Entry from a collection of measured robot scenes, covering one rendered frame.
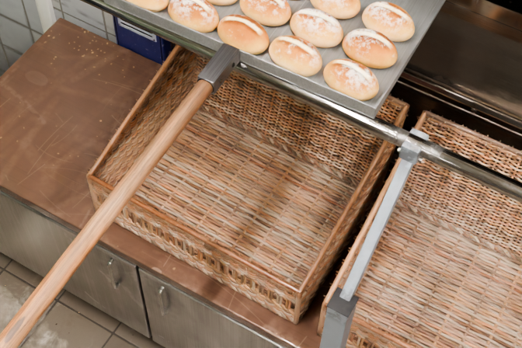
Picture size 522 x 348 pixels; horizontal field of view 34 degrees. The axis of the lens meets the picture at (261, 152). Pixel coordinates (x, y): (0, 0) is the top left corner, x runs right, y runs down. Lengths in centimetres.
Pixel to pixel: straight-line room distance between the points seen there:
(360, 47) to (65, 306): 142
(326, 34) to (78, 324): 136
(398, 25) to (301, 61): 19
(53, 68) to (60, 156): 29
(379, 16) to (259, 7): 21
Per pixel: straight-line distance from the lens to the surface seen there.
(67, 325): 259
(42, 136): 222
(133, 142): 206
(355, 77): 145
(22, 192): 214
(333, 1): 158
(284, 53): 148
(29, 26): 271
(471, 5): 171
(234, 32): 151
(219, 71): 147
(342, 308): 152
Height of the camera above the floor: 232
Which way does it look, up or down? 55 degrees down
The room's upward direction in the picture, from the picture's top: 2 degrees clockwise
